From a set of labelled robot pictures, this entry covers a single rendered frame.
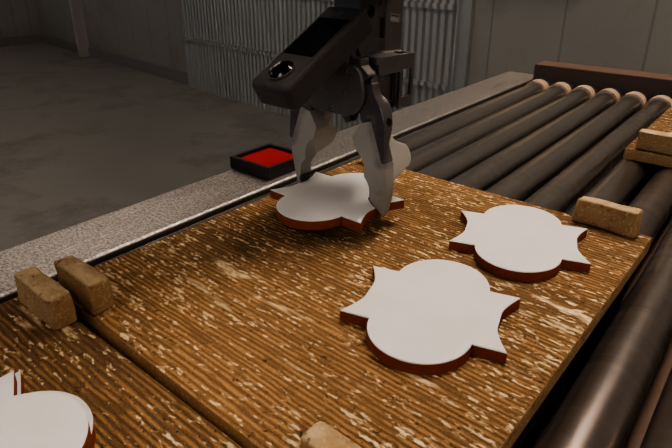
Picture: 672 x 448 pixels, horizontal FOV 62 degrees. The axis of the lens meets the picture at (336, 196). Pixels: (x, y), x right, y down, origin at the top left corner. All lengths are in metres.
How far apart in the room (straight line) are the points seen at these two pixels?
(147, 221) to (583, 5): 2.64
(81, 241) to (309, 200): 0.24
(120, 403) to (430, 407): 0.18
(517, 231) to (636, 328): 0.13
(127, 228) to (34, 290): 0.20
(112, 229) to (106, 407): 0.29
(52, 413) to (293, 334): 0.16
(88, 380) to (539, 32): 2.92
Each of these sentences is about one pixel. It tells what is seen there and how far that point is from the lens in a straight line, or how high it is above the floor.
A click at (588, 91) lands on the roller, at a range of 1.31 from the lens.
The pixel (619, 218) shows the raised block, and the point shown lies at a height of 0.95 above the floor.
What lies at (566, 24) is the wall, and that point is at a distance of 3.07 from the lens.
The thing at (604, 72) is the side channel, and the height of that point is 0.95.
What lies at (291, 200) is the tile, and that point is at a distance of 0.54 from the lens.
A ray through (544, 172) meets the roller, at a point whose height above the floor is 0.91.
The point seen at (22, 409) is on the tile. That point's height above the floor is 0.97.
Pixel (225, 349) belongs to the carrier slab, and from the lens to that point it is 0.40.
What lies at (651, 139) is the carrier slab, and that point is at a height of 0.95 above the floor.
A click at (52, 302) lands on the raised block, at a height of 0.96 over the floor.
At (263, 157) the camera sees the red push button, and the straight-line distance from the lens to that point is 0.76.
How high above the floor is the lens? 1.18
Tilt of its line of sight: 23 degrees down
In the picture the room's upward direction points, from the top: straight up
